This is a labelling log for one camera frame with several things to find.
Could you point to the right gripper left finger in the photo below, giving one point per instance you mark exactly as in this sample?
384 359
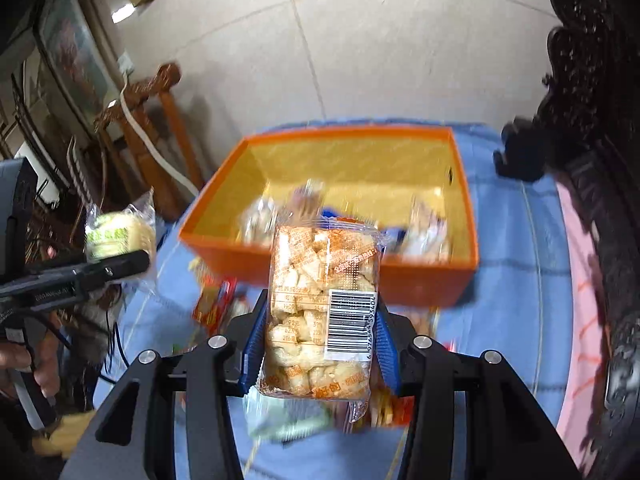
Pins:
132 434

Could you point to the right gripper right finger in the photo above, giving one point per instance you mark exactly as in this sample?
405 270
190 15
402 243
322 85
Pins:
479 400

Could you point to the pale green cake packet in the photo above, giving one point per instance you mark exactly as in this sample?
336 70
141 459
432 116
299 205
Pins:
110 234

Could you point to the orange rice cracker packet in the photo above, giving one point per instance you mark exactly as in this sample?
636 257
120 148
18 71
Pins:
322 302

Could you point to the person left hand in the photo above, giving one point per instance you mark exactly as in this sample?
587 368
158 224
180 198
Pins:
15 357

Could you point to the pink cloth edge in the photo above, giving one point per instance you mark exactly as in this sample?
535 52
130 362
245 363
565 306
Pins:
583 397

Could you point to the blue checked tablecloth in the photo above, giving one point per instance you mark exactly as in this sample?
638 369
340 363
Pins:
519 303

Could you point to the light green snack bag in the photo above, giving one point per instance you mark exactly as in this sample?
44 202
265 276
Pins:
283 420

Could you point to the red biscuit packet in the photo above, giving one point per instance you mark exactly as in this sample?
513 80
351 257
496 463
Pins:
215 298

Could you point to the brown wooden chair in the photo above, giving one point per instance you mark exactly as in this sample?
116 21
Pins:
169 184

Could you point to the orange cardboard box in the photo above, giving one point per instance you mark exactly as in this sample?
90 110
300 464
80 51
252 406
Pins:
370 172

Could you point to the framed wall picture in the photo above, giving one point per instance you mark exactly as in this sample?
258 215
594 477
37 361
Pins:
75 59

